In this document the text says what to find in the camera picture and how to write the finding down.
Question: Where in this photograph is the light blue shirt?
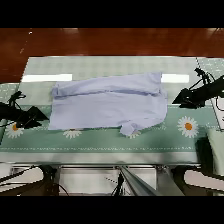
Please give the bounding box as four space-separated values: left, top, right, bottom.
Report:
47 70 169 137

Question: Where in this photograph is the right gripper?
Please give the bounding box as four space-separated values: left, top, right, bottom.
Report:
171 87 206 110

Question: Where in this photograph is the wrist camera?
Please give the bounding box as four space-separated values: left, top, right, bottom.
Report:
7 90 28 108
193 67 216 88

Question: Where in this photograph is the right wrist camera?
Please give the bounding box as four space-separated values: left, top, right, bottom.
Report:
193 67 216 88

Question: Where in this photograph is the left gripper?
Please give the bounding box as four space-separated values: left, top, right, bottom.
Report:
15 105 50 130

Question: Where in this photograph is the silver frame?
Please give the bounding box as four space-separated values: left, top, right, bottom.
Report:
0 161 224 197

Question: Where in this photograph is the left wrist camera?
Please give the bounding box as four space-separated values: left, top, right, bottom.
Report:
7 90 28 108

